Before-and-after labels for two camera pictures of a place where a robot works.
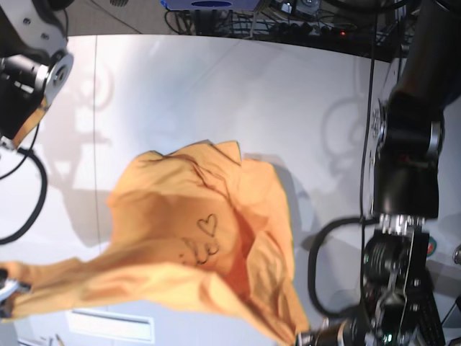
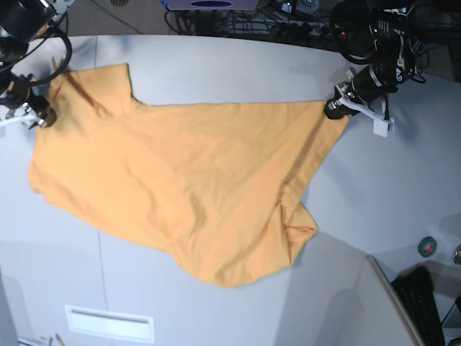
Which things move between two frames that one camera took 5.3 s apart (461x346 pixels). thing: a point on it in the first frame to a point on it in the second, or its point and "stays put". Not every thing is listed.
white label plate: [125, 326] stays put
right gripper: [388, 316] to [373, 81]
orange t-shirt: [202, 229] to [209, 182]
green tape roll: [431, 246] stays put
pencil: [60, 341] stays put
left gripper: [8, 287] to [17, 94]
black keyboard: [431, 329] stays put
